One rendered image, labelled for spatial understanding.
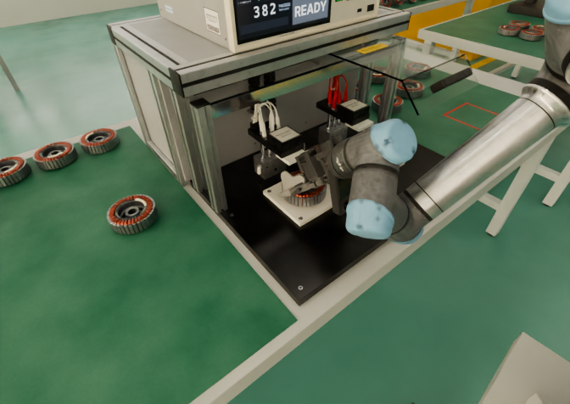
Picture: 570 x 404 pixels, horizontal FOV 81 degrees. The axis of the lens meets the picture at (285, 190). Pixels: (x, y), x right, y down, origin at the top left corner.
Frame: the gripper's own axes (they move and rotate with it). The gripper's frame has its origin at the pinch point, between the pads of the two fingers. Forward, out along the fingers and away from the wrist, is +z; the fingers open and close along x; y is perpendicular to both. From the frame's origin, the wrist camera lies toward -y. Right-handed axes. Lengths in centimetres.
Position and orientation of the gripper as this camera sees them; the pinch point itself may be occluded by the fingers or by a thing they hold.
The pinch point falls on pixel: (301, 186)
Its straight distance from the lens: 84.7
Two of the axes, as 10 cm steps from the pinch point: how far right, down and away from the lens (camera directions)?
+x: -7.9, 4.1, -4.6
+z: -4.4, 1.5, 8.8
